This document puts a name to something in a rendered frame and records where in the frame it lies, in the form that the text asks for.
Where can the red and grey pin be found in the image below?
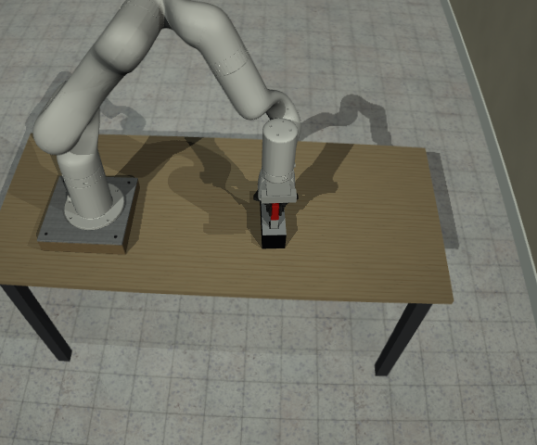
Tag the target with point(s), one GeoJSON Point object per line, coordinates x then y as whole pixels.
{"type": "Point", "coordinates": [275, 216]}

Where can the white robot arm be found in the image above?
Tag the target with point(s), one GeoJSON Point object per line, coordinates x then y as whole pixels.
{"type": "Point", "coordinates": [119, 50]}

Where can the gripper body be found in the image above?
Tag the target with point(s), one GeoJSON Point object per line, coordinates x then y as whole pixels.
{"type": "Point", "coordinates": [262, 183]}

